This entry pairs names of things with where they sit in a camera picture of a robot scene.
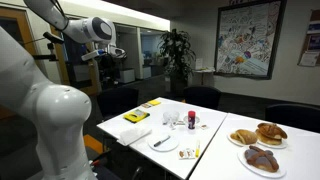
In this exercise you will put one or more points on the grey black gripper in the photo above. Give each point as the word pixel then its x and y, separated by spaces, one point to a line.
pixel 116 52

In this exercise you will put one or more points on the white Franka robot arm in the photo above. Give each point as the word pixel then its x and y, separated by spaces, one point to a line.
pixel 56 113

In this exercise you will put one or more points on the white low cabinet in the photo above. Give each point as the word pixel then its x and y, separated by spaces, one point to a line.
pixel 126 76

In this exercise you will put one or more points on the black office chair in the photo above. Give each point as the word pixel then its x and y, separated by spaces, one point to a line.
pixel 202 96
pixel 293 116
pixel 116 101

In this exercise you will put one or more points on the large green potted plant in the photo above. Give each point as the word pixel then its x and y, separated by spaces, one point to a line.
pixel 176 53

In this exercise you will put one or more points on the small brown printed card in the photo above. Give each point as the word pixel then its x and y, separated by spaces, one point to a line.
pixel 145 105

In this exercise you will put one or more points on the yellow sticky note pad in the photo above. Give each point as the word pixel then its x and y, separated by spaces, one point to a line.
pixel 154 102

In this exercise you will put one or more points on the yellow Crayola marker box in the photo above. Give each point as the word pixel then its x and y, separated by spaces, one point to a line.
pixel 136 115

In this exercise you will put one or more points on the white standing sign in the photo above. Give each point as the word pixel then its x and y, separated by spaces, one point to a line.
pixel 199 63

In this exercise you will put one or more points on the small white side table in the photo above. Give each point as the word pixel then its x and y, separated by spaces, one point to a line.
pixel 204 75

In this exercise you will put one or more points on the white printed label card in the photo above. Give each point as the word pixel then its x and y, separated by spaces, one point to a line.
pixel 180 123

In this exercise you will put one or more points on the dark soda bottle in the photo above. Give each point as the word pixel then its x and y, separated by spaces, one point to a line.
pixel 191 120

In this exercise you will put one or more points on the small white saucer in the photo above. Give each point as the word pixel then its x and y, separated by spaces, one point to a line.
pixel 197 119

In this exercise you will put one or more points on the clear glass round plate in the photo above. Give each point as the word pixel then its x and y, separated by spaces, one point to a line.
pixel 168 145

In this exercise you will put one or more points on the small white red packet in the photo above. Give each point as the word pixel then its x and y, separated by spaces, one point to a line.
pixel 204 127

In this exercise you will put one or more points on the clear packet with brown pieces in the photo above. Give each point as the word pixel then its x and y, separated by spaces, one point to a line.
pixel 186 153

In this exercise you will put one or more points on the yellow highlighter pen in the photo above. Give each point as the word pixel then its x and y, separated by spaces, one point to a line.
pixel 197 149

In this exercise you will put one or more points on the white plate under folded bread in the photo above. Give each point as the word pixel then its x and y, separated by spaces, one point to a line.
pixel 233 141

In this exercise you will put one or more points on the light brown folded bread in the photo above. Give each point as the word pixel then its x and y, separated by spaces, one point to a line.
pixel 245 136

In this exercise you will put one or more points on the white plate under dark bread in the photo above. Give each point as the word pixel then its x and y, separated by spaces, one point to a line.
pixel 246 166

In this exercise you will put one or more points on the golden stacked bread bun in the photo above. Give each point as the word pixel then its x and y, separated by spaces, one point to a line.
pixel 270 132

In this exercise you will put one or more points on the dark brown cross-topped bread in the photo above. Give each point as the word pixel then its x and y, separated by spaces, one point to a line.
pixel 261 159

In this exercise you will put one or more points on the white plate under stacked bun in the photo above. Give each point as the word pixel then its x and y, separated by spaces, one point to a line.
pixel 276 146

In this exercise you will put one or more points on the cork bulletin board with papers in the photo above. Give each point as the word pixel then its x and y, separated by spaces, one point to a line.
pixel 310 40

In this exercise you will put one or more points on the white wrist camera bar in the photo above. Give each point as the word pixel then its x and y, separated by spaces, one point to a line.
pixel 92 55

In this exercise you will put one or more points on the black camera on stand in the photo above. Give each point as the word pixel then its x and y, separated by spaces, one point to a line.
pixel 51 38

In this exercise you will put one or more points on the colourful framed wall mural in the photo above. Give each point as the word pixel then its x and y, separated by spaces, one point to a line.
pixel 248 36

